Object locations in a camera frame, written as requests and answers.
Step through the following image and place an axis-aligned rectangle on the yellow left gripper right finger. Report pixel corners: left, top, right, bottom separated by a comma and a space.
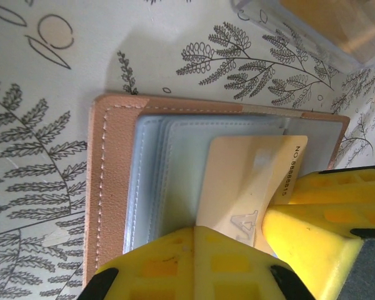
193, 225, 316, 300

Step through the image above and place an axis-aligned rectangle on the pale gold numbered card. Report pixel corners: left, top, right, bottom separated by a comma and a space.
195, 134, 309, 254

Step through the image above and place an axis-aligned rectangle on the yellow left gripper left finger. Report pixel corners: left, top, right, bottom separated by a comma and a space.
82, 225, 197, 300

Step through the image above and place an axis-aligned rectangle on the pink leather card holder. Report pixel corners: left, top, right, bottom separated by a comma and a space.
81, 92, 351, 300

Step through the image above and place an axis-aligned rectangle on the floral table cover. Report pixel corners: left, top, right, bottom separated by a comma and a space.
0, 0, 375, 300

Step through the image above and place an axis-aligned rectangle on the clear acrylic tray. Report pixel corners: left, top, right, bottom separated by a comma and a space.
229, 0, 375, 74

